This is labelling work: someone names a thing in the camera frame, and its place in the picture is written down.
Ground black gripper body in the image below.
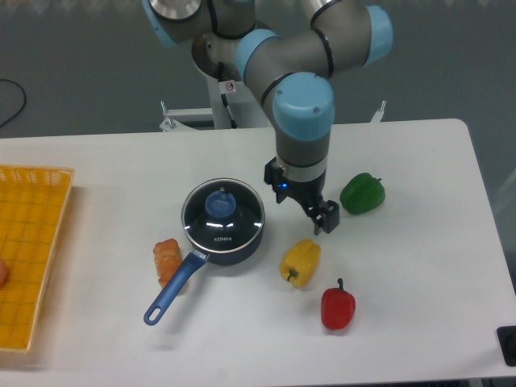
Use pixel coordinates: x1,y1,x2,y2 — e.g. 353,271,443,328
264,157,327,209

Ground glass pot lid blue knob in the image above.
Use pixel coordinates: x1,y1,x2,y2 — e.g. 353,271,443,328
181,178,265,254

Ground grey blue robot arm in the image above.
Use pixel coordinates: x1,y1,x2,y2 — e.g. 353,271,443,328
143,1,393,233

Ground green bell pepper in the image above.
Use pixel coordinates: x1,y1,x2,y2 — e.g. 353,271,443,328
339,173,385,215

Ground yellow bell pepper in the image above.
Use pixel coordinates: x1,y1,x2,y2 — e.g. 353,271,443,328
279,239,321,288

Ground dark blue saucepan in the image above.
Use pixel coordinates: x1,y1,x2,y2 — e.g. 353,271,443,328
144,178,265,326

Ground red bell pepper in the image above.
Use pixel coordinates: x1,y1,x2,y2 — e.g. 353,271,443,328
321,277,356,331

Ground orange toy bread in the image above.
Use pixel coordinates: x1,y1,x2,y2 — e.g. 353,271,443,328
152,239,183,289

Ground black device at table edge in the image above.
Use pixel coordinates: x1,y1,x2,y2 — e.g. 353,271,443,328
497,326,516,367

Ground yellow woven basket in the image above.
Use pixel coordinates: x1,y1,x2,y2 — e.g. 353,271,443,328
1,164,74,352

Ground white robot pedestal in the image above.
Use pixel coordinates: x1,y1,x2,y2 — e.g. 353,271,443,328
159,31,388,132

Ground black cable on floor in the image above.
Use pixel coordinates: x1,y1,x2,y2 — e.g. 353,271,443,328
0,78,27,127

